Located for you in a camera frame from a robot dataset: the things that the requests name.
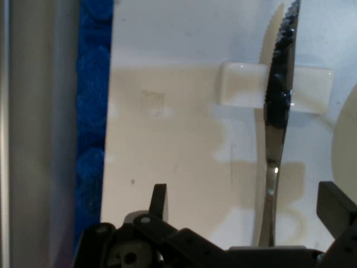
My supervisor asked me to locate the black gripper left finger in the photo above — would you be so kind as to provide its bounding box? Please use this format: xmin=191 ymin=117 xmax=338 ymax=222
xmin=71 ymin=183 xmax=224 ymax=268

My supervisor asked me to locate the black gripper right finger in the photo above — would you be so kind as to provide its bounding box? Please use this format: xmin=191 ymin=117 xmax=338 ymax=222
xmin=316 ymin=180 xmax=357 ymax=268

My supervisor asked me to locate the steel serrated table knife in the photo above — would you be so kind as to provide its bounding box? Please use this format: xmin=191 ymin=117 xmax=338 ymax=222
xmin=258 ymin=0 xmax=303 ymax=247

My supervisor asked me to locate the white plate with black rim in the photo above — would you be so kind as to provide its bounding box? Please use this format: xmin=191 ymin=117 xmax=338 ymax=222
xmin=331 ymin=83 xmax=357 ymax=190

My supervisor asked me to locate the blue textured mat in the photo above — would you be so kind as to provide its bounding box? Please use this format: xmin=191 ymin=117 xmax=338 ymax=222
xmin=73 ymin=0 xmax=114 ymax=252

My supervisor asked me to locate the white ceramic cutlery rest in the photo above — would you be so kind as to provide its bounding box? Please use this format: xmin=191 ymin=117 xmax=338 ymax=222
xmin=215 ymin=60 xmax=335 ymax=115

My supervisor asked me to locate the aluminium wall rail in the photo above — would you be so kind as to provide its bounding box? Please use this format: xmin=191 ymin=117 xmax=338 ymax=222
xmin=0 ymin=0 xmax=80 ymax=268

